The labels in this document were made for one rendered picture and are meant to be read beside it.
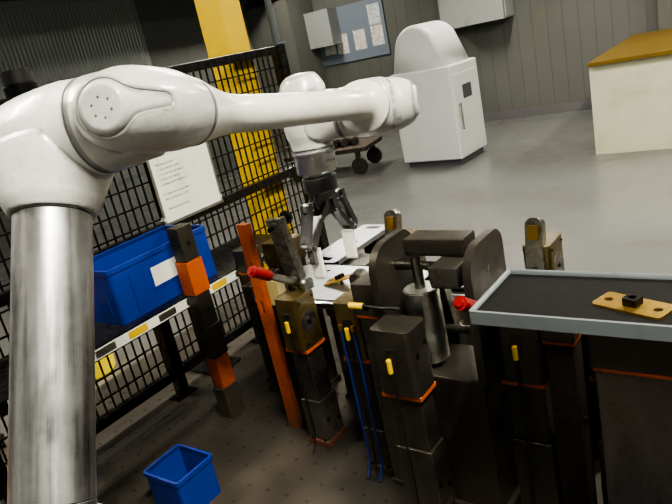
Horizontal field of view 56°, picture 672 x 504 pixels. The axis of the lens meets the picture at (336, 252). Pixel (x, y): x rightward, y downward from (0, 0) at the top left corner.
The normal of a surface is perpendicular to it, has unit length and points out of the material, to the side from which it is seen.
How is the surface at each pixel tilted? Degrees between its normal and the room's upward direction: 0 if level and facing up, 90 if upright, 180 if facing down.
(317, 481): 0
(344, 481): 0
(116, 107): 78
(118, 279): 90
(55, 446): 67
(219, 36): 90
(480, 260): 90
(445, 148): 90
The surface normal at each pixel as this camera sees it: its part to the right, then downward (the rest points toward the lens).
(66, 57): 0.83, 0.00
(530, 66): -0.52, 0.37
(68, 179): 0.63, 0.12
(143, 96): 0.74, -0.18
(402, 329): -0.21, -0.93
